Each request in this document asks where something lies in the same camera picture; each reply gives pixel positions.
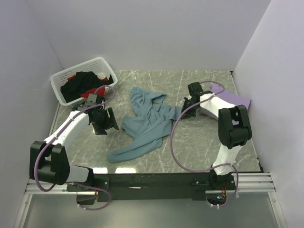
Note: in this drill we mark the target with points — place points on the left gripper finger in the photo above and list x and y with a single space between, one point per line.
112 120
99 131

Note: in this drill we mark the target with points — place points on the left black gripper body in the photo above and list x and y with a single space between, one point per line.
103 120

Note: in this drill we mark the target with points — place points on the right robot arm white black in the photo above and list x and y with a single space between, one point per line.
234 129

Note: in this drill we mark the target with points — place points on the black t shirt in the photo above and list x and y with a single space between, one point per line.
80 85

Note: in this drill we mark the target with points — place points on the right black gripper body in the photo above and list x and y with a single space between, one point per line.
192 111

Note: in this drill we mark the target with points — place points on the folded purple t shirt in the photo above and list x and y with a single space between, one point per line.
228 97

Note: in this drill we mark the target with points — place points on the red t shirt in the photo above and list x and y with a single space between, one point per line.
95 91

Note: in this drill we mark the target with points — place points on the blue t shirt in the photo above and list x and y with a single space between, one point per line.
152 121

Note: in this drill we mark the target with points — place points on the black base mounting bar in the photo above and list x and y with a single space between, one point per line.
166 186

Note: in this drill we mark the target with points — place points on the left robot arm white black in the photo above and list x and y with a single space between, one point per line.
48 158

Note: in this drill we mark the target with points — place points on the white plastic laundry basket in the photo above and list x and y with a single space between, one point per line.
73 85

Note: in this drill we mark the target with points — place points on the aluminium frame rail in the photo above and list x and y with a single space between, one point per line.
253 203

